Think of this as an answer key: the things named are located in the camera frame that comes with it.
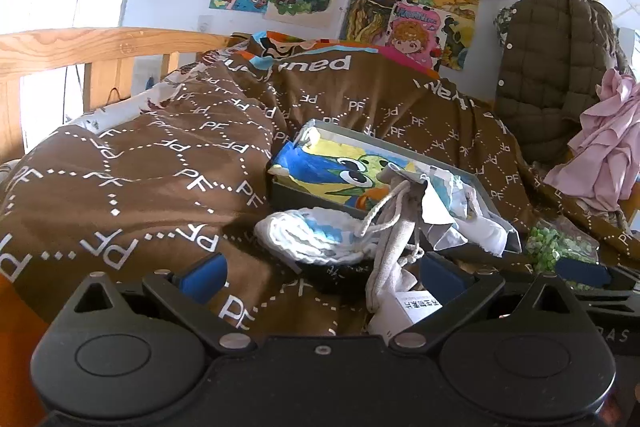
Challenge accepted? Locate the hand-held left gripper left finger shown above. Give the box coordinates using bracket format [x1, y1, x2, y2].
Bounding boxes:
[62, 252, 253, 355]

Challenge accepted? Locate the pink blond boy drawing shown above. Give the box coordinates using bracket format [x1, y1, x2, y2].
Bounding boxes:
[385, 2, 449, 70]

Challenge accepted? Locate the grey cardboard box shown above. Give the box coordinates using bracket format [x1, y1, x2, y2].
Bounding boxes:
[267, 119, 523, 258]

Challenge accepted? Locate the bag of green beads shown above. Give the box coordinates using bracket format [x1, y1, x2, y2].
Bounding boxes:
[522, 214, 601, 294]

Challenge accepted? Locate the white blue knit pouch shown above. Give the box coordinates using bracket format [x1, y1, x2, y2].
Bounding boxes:
[255, 206, 381, 266]

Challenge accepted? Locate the olive quilted jacket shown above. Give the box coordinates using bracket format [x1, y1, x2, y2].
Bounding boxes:
[494, 0, 632, 168]

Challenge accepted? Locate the white floral bed sheet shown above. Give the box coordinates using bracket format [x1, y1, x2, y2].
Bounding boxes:
[65, 62, 212, 138]

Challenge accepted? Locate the grey drawstring bag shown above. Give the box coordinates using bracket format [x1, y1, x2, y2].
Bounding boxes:
[357, 164, 437, 314]

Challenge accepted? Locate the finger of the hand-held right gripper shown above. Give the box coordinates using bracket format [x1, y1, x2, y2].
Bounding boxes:
[555, 257, 640, 304]

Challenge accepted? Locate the golden field painting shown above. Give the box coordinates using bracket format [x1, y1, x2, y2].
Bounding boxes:
[420, 0, 482, 70]

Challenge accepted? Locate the white plastic bag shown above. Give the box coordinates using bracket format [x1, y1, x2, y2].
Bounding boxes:
[417, 167, 517, 258]

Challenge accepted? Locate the brown printed blanket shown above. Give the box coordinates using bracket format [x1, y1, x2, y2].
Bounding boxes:
[0, 39, 640, 339]

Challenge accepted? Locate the cartoon fish painting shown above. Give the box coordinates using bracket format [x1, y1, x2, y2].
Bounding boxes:
[272, 129, 431, 214]

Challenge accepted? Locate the wooden bed headboard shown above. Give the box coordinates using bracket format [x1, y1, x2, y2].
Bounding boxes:
[0, 27, 237, 164]

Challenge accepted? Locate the small white labelled box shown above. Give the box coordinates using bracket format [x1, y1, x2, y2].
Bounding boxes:
[370, 289, 444, 341]

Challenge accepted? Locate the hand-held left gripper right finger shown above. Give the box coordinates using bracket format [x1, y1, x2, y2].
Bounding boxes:
[389, 252, 576, 355]

